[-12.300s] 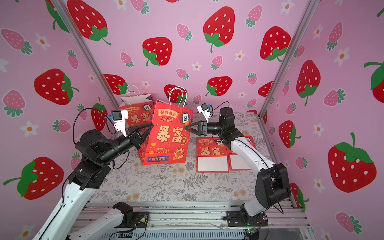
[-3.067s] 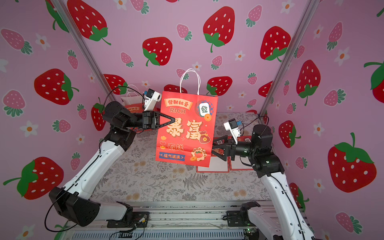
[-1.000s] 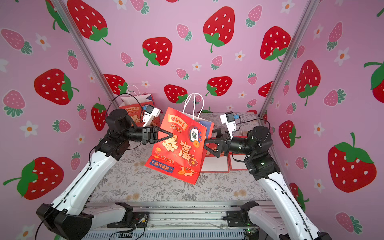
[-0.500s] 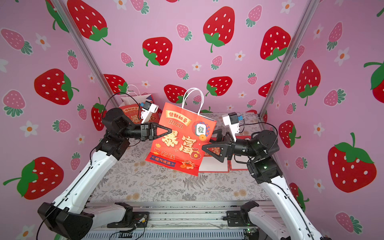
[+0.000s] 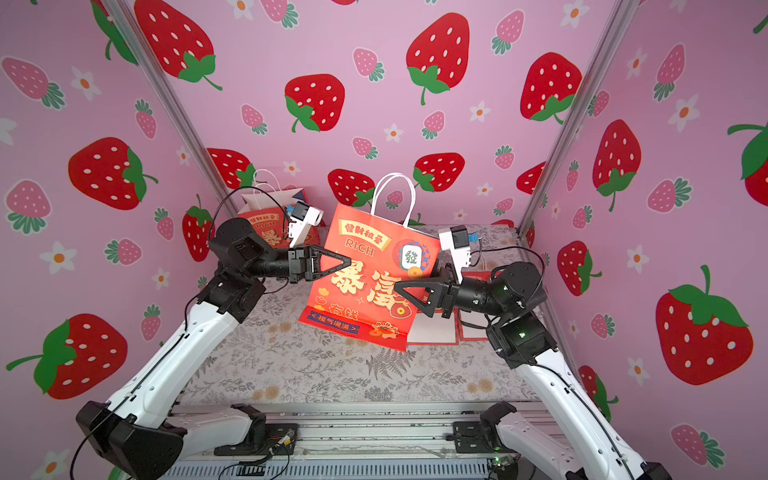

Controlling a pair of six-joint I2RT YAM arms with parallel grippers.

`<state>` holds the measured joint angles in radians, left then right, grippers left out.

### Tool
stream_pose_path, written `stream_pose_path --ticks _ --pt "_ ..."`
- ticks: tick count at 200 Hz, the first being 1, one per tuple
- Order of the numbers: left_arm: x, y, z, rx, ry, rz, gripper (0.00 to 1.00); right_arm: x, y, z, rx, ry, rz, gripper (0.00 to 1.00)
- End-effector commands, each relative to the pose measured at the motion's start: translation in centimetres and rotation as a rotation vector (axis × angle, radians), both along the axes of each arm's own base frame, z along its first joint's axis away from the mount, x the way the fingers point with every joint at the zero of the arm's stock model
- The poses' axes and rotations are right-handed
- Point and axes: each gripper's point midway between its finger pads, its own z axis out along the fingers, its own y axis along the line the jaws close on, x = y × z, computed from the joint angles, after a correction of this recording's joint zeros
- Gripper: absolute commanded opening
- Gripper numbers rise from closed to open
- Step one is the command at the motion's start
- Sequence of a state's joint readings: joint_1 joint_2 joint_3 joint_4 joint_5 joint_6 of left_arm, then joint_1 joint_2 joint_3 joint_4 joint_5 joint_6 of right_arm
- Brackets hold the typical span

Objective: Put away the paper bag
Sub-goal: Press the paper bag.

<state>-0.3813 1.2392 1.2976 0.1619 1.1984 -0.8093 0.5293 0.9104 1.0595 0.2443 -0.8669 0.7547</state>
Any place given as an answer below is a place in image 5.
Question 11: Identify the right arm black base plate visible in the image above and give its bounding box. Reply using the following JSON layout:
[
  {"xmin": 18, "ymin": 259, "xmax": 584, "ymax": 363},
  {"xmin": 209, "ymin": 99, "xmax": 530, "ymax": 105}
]
[{"xmin": 445, "ymin": 421, "xmax": 517, "ymax": 454}]

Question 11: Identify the left aluminium frame post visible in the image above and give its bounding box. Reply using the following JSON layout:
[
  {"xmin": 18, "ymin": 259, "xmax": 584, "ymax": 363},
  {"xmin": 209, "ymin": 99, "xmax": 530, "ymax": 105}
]
[{"xmin": 104, "ymin": 0, "xmax": 238, "ymax": 219}]

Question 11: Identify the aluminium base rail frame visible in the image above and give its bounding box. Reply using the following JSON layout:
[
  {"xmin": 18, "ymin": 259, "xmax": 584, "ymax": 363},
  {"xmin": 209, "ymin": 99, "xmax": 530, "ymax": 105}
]
[{"xmin": 143, "ymin": 400, "xmax": 631, "ymax": 480}]

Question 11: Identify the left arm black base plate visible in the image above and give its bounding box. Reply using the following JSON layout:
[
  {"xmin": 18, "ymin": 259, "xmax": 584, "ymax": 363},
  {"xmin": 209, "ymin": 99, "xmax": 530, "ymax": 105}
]
[{"xmin": 214, "ymin": 423, "xmax": 299, "ymax": 457}]

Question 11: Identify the red paper bag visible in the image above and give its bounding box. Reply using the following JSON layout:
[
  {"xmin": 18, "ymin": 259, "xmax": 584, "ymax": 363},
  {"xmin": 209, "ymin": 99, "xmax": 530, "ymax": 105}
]
[
  {"xmin": 238, "ymin": 169, "xmax": 309, "ymax": 248},
  {"xmin": 407, "ymin": 313, "xmax": 459, "ymax": 345},
  {"xmin": 455, "ymin": 271, "xmax": 491, "ymax": 342},
  {"xmin": 299, "ymin": 203, "xmax": 440, "ymax": 351}
]

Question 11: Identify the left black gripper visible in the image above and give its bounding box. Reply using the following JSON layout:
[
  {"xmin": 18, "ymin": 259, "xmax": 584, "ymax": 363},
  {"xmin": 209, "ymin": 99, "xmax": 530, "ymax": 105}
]
[{"xmin": 241, "ymin": 247, "xmax": 345, "ymax": 294}]

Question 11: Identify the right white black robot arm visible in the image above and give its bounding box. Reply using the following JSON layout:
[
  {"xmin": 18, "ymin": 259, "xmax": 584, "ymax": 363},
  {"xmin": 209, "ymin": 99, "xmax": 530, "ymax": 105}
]
[{"xmin": 394, "ymin": 261, "xmax": 670, "ymax": 479}]

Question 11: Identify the aluminium frame post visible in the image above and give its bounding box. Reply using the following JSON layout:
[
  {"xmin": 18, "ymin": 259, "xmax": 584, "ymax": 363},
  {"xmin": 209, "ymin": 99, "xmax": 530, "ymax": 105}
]
[
  {"xmin": 517, "ymin": 0, "xmax": 639, "ymax": 238},
  {"xmin": 104, "ymin": 0, "xmax": 238, "ymax": 219}
]

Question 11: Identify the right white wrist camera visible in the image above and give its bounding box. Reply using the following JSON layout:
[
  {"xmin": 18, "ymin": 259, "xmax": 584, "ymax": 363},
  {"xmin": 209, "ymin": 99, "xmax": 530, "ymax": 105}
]
[{"xmin": 438, "ymin": 225, "xmax": 479, "ymax": 284}]

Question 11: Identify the right aluminium frame post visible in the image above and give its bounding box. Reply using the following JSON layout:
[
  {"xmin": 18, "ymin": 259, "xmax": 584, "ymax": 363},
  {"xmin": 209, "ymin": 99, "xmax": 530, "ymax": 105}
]
[{"xmin": 517, "ymin": 0, "xmax": 639, "ymax": 238}]

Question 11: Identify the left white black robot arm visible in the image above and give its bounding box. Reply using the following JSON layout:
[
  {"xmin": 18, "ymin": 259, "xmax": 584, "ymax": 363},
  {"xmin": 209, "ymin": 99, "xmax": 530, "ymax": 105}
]
[{"xmin": 76, "ymin": 218, "xmax": 351, "ymax": 479}]

